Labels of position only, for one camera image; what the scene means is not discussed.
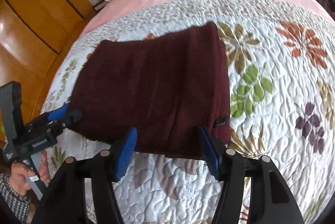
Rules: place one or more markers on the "left bedside table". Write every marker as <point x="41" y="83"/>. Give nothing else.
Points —
<point x="99" y="5"/>

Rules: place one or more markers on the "wooden wardrobe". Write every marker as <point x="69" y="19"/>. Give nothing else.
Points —
<point x="36" y="35"/>

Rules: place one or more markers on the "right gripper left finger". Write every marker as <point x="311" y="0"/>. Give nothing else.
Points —
<point x="66" y="198"/>

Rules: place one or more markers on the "maroon pants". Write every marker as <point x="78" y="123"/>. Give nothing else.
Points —
<point x="167" y="88"/>

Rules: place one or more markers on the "person's left hand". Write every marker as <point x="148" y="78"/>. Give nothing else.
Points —
<point x="19" y="172"/>

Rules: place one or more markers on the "checkered sleeve forearm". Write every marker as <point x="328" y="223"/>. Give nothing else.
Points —
<point x="14" y="207"/>

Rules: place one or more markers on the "white floral quilt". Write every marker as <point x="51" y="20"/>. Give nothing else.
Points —
<point x="296" y="133"/>

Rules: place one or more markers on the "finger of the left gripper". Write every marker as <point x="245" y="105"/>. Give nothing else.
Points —
<point x="66" y="121"/>
<point x="57" y="113"/>

